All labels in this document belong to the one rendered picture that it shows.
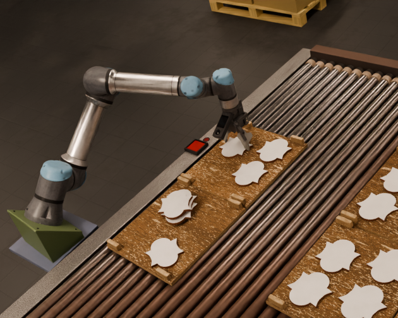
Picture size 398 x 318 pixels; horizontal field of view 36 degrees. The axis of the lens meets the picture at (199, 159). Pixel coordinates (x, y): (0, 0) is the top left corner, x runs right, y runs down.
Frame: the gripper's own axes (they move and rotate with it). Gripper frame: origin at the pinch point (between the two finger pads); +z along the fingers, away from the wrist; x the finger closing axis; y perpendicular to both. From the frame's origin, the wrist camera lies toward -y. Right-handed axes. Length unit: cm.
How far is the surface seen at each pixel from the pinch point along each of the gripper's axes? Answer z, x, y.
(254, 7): 82, 187, 236
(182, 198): -3.7, -4.1, -37.3
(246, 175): -0.4, -15.8, -13.0
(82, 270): 3, 10, -80
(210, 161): 0.8, 4.3, -11.9
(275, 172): 0.7, -24.2, -5.5
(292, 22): 89, 148, 235
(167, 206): -3.6, -1.7, -43.1
